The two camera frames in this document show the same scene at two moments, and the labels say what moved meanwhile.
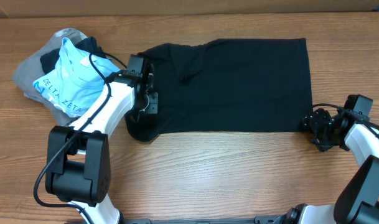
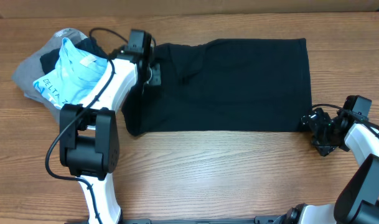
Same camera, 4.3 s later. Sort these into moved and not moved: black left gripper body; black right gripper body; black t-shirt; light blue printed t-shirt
Moved: black left gripper body
Not moved: black right gripper body; light blue printed t-shirt; black t-shirt
